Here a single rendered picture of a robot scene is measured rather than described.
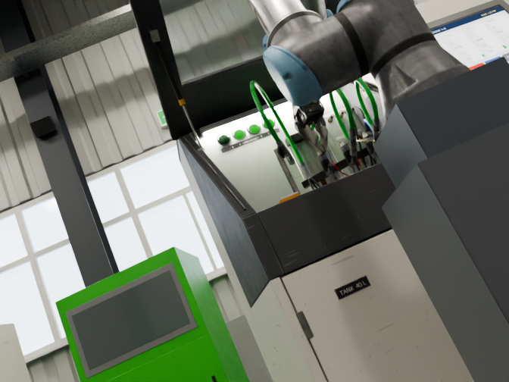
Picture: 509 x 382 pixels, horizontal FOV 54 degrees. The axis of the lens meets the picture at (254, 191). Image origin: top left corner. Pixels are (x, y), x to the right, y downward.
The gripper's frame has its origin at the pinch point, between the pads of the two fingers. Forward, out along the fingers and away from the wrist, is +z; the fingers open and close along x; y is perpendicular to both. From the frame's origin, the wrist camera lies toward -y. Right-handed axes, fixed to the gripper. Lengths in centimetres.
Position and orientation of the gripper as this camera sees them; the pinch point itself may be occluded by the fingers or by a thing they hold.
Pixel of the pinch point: (322, 148)
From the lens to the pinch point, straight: 153.3
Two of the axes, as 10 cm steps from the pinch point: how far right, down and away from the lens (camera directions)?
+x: 9.1, -3.6, 2.0
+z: 4.1, 8.7, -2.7
